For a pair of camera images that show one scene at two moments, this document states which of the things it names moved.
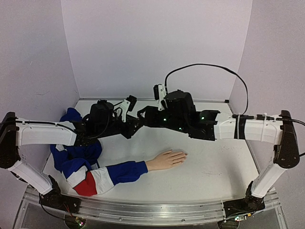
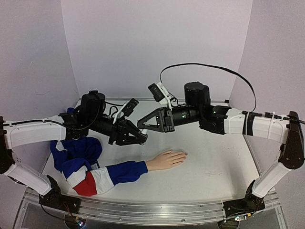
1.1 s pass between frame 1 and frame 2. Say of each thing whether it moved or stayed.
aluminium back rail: stayed
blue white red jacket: stayed
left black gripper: moved
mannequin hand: stayed
